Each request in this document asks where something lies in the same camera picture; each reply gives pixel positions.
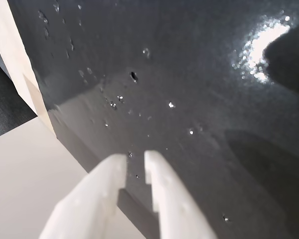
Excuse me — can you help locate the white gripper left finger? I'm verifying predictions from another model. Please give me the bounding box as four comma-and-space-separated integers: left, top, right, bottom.
38, 153, 128, 239

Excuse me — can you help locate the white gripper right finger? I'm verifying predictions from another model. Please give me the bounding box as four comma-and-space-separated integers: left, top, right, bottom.
144, 150, 217, 239

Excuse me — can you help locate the pale wooden board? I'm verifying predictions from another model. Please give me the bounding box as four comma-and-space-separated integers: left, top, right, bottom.
0, 0, 58, 140

